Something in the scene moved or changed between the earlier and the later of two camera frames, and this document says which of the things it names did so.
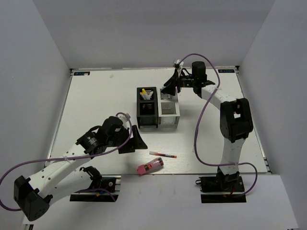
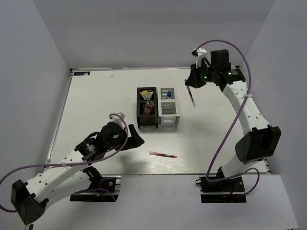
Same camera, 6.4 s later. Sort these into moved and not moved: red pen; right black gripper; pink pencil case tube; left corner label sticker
Moved: pink pencil case tube; right black gripper
Not moved: red pen; left corner label sticker
